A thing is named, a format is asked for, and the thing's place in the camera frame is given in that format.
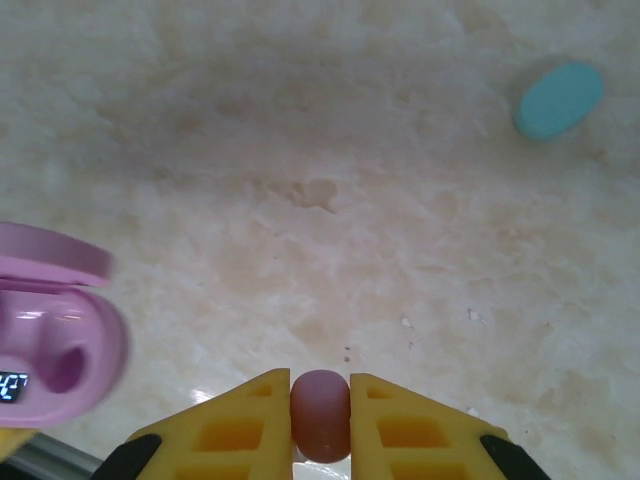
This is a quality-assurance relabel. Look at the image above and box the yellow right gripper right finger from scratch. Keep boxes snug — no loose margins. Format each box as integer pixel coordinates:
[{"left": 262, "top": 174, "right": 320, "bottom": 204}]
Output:
[{"left": 349, "top": 371, "right": 547, "bottom": 480}]

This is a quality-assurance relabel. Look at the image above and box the pink earbud charging case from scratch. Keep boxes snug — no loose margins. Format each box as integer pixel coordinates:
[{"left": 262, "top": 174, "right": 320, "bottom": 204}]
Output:
[{"left": 0, "top": 221, "right": 134, "bottom": 432}]

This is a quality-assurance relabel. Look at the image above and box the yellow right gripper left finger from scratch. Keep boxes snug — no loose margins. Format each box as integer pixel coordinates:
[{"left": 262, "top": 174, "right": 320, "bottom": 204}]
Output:
[{"left": 101, "top": 368, "right": 293, "bottom": 480}]

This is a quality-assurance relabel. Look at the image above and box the pink wireless earbud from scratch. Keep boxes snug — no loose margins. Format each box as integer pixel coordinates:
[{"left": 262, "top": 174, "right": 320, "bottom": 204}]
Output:
[{"left": 289, "top": 368, "right": 351, "bottom": 464}]

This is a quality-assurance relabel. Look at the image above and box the blue earbud charging case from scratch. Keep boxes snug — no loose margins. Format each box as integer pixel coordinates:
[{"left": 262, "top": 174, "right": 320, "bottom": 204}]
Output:
[{"left": 513, "top": 60, "right": 606, "bottom": 142}]

